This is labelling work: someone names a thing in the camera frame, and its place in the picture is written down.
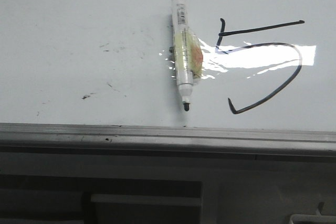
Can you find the white tray corner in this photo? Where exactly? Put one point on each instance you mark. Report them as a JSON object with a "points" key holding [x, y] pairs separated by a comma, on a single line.
{"points": [[317, 218]]}

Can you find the white whiteboard marker with tape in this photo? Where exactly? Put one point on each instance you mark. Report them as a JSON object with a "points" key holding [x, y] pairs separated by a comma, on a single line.
{"points": [[188, 56]]}

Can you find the grey aluminium whiteboard frame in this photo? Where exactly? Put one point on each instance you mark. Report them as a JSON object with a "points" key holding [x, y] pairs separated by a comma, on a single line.
{"points": [[165, 141]]}

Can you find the dark cabinet with white bar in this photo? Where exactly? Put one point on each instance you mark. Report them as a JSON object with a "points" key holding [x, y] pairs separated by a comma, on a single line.
{"points": [[44, 199]]}

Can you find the white whiteboard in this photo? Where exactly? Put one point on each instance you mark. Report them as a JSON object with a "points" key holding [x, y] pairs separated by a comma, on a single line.
{"points": [[268, 64]]}

